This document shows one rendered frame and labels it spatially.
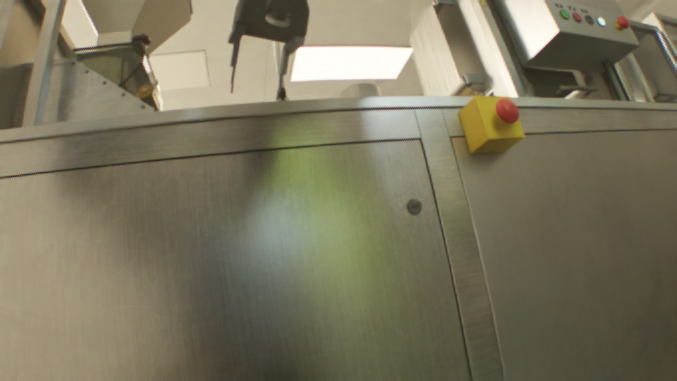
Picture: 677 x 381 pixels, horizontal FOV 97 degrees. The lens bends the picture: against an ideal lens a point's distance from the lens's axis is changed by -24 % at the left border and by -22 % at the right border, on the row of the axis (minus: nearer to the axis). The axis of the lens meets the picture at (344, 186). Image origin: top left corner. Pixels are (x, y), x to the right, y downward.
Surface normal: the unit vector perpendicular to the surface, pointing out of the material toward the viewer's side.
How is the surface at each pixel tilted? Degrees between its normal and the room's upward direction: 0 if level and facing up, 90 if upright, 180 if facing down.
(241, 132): 90
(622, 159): 90
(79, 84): 90
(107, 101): 90
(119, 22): 114
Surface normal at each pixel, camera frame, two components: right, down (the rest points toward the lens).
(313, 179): 0.22, -0.31
